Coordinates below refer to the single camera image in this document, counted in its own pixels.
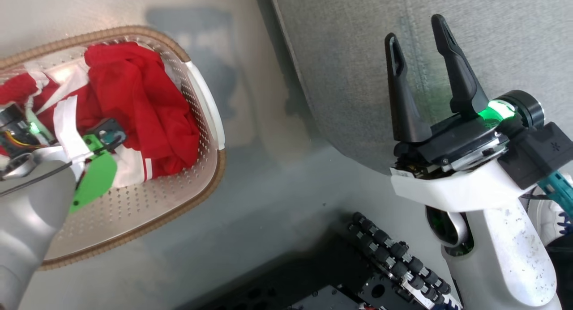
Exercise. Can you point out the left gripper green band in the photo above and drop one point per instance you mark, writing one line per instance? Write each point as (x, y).
(96, 178)

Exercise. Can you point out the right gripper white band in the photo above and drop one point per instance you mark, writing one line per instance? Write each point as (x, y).
(456, 184)

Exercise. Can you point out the red and white garment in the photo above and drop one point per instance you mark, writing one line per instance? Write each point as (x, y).
(134, 104)

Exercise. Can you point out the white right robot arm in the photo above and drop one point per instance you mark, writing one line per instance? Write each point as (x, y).
(515, 265)

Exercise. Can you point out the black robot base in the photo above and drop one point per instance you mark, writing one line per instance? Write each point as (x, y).
(313, 274)

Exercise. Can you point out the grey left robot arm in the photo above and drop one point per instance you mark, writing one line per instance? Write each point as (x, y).
(27, 229)

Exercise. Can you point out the cream perforated laundry basket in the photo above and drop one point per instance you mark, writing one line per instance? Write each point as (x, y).
(147, 207)

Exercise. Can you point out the grey fabric sofa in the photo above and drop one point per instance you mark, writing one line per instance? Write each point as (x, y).
(349, 55)

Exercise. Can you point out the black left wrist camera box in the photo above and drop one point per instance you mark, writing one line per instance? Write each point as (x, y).
(109, 133)

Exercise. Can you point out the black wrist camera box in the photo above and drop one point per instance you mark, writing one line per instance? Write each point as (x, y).
(109, 133)
(546, 153)

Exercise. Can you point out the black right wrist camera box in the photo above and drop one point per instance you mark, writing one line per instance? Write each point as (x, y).
(546, 153)

